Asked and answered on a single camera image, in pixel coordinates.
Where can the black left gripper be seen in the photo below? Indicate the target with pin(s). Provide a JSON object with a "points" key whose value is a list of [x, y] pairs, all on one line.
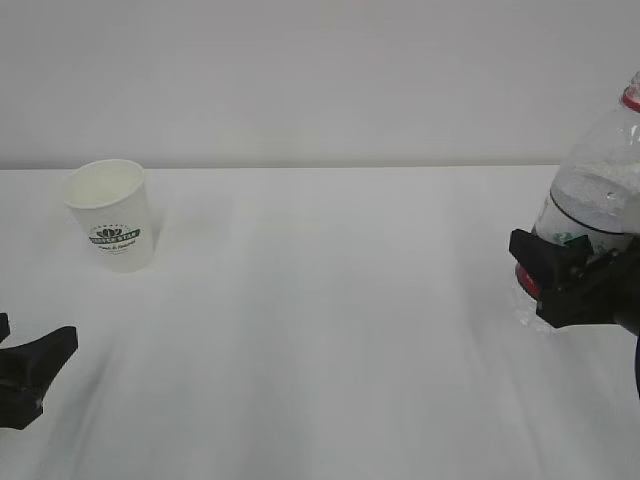
{"points": [[28, 370]]}

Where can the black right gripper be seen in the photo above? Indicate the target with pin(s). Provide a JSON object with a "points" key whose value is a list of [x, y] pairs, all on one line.
{"points": [[573, 292]]}

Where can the Nongfu Spring water bottle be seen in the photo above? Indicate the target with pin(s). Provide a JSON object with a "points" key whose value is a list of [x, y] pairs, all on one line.
{"points": [[595, 191]]}

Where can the white paper coffee cup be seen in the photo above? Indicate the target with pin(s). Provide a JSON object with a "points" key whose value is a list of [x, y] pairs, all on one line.
{"points": [[108, 199]]}

